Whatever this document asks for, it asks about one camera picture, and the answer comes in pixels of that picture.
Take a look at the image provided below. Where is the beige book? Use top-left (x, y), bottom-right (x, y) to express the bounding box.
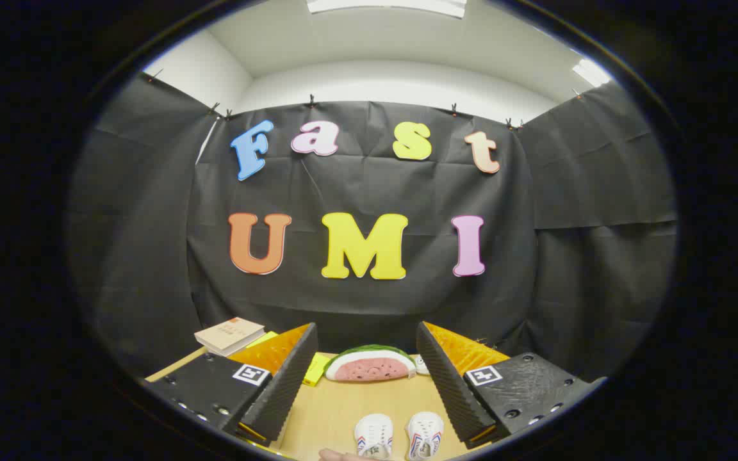
top-left (193, 317), bottom-right (267, 357)

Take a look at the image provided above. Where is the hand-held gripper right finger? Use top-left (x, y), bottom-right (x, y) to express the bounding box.
top-left (415, 321), bottom-right (607, 450)

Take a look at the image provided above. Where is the white canvas shoe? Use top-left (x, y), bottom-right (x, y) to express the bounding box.
top-left (354, 413), bottom-right (395, 460)
top-left (406, 412), bottom-right (445, 460)

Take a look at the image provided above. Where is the watermelon slice plush toy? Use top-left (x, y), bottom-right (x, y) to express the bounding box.
top-left (323, 344), bottom-right (417, 383)

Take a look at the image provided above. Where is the yellow book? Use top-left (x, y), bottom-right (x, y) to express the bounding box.
top-left (245, 331), bottom-right (332, 387)

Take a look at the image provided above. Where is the ceiling light panel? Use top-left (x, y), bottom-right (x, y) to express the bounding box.
top-left (306, 0), bottom-right (468, 19)
top-left (572, 59), bottom-right (612, 88)

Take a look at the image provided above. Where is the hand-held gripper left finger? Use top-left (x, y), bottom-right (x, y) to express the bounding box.
top-left (143, 322), bottom-right (320, 448)

